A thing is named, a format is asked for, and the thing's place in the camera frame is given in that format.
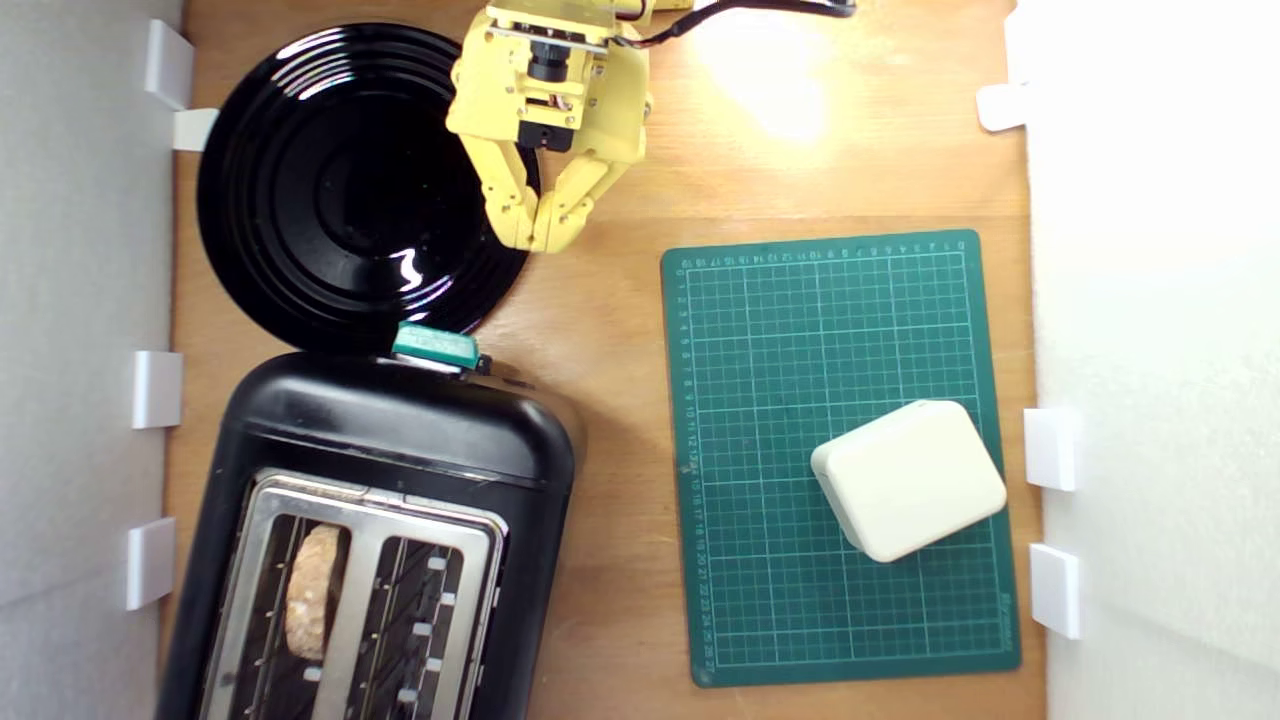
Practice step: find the green taped toaster lever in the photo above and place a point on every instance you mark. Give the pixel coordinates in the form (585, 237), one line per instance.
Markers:
(435, 345)

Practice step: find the black two-slot toaster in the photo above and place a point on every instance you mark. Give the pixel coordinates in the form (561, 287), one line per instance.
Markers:
(400, 430)

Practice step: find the black plate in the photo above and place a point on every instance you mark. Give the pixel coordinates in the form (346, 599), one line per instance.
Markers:
(300, 200)

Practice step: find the green cutting mat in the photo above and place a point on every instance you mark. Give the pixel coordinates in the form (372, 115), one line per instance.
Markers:
(780, 350)

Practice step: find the white block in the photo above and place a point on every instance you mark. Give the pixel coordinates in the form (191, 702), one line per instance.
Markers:
(910, 480)

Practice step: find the brown bread slice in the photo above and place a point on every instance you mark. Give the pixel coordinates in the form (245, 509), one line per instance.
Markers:
(312, 595)

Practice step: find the wrist camera on yellow mount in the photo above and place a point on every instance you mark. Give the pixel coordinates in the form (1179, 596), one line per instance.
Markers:
(550, 55)

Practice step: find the white wall clip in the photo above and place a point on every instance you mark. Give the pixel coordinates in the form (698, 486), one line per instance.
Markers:
(158, 388)
(1055, 590)
(1000, 107)
(168, 62)
(150, 563)
(1050, 448)
(194, 130)

